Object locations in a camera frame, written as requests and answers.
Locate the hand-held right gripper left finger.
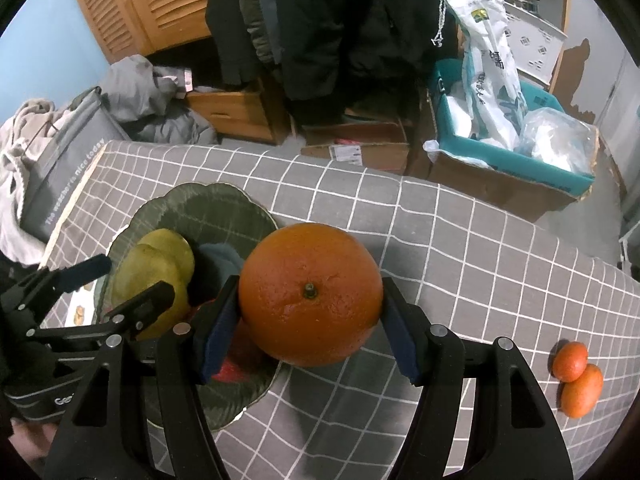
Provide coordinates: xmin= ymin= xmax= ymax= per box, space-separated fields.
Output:
xmin=42 ymin=275 xmax=243 ymax=480

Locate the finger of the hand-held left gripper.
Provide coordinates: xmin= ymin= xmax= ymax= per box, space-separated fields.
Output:
xmin=10 ymin=254 xmax=113 ymax=306
xmin=25 ymin=281 xmax=176 ymax=343

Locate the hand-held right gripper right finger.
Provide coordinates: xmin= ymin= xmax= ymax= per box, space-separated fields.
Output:
xmin=382 ymin=276 xmax=576 ymax=480

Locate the large green pear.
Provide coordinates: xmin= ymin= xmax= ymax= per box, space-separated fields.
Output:
xmin=111 ymin=244 xmax=192 ymax=342

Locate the red apple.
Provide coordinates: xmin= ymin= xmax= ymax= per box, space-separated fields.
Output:
xmin=187 ymin=300 xmax=281 ymax=386

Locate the yellow-green pear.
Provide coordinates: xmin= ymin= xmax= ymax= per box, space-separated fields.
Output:
xmin=137 ymin=228 xmax=196 ymax=286

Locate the large orange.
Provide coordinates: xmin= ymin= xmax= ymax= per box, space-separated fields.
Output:
xmin=238 ymin=223 xmax=385 ymax=367

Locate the green leaf-shaped glass plate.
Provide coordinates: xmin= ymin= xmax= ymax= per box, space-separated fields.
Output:
xmin=92 ymin=181 xmax=283 ymax=431

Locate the person's left forearm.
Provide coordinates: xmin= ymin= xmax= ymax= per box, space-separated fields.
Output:
xmin=7 ymin=417 xmax=58 ymax=461

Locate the grey checked tablecloth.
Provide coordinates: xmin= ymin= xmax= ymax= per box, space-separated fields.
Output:
xmin=40 ymin=140 xmax=640 ymax=480

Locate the grey fabric storage bag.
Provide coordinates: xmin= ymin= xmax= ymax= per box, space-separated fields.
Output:
xmin=20 ymin=87 xmax=131 ymax=243

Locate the beige cloth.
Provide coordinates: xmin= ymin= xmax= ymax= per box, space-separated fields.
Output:
xmin=0 ymin=100 xmax=71 ymax=266

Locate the small mandarin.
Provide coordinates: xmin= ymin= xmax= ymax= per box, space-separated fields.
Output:
xmin=560 ymin=363 xmax=605 ymax=419
xmin=552 ymin=341 xmax=589 ymax=382

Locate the grey clothing pile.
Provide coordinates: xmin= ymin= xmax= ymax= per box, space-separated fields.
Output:
xmin=100 ymin=55 xmax=218 ymax=145

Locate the teal cardboard box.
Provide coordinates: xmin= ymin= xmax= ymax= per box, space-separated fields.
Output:
xmin=422 ymin=57 xmax=598 ymax=223

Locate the flat cardboard box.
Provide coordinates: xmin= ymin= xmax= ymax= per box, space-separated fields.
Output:
xmin=300 ymin=110 xmax=426 ymax=176

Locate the wooden drawer box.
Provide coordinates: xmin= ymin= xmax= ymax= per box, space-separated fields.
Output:
xmin=185 ymin=77 xmax=291 ymax=146

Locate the clear plastic bag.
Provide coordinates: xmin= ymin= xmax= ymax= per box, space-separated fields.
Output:
xmin=517 ymin=107 xmax=601 ymax=176

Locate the wooden louvered cabinet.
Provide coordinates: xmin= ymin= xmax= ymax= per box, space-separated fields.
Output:
xmin=65 ymin=0 xmax=213 ymax=58

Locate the dark grey hanging jacket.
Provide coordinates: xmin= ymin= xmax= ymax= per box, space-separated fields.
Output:
xmin=205 ymin=0 xmax=281 ymax=86

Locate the white printed plastic bag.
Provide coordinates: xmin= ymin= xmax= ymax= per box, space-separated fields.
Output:
xmin=417 ymin=0 xmax=528 ymax=151

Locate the black hanging jacket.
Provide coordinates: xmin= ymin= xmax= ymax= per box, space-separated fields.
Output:
xmin=265 ymin=0 xmax=451 ymax=116

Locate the white patterned storage box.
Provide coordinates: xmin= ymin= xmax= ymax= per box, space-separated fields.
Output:
xmin=502 ymin=0 xmax=568 ymax=83

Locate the wooden shelf rack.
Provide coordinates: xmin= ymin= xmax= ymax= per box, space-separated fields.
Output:
xmin=505 ymin=0 xmax=573 ymax=91

